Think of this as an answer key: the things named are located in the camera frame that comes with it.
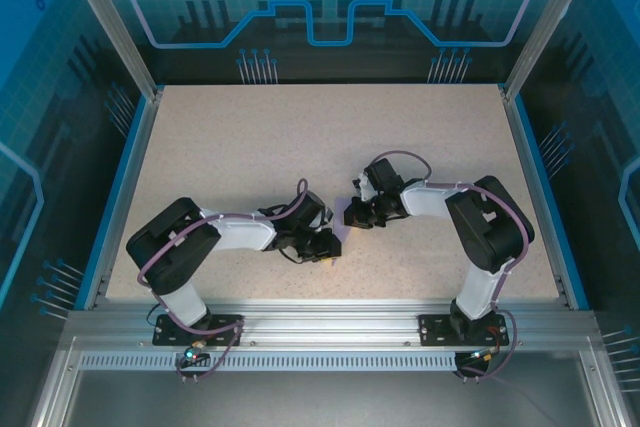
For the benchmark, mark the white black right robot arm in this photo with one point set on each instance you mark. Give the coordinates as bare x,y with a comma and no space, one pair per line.
430,199

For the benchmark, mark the black left base mounting plate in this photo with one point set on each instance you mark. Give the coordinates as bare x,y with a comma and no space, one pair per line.
225,329

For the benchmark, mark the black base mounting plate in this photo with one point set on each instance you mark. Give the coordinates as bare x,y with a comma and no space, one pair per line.
225,329
435,329

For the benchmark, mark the black right base mounting plate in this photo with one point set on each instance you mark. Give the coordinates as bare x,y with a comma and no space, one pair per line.
435,329

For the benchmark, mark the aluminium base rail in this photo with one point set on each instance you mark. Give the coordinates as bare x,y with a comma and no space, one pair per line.
325,322

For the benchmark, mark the aluminium side rail blue strip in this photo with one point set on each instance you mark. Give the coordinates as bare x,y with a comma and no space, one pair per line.
135,187
535,187

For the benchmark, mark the aluminium frame post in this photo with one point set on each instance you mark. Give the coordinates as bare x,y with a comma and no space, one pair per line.
547,32
115,32

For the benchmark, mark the aluminium lower frame rail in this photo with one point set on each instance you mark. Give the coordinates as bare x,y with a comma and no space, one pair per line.
50,397
605,397

